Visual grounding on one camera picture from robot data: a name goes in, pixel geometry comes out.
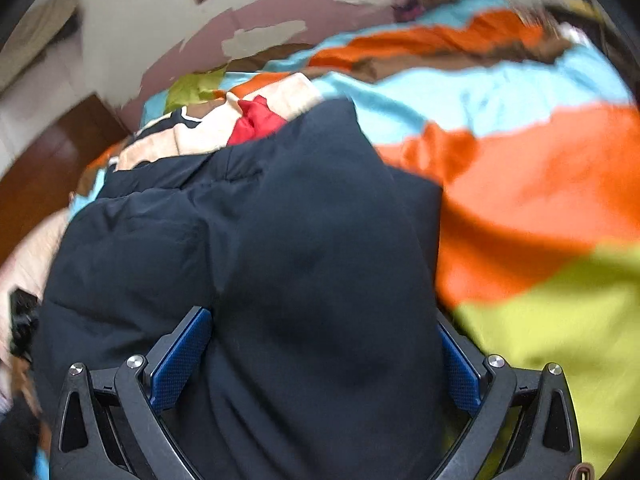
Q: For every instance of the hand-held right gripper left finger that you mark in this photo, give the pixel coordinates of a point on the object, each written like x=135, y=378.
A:
x=180, y=355

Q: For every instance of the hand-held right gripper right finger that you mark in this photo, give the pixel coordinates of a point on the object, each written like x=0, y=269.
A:
x=462, y=375

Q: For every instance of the navy padded jacket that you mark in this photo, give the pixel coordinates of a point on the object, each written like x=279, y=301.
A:
x=280, y=270

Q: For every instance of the brown wooden headboard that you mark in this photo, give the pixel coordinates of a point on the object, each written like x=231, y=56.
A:
x=45, y=170

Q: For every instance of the colourful patchwork blanket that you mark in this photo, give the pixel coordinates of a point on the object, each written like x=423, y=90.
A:
x=525, y=185

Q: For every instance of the cream red black garment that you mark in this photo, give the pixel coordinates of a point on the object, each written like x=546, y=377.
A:
x=235, y=120

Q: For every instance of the beige hanging cloth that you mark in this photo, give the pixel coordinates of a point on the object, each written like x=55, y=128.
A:
x=35, y=40

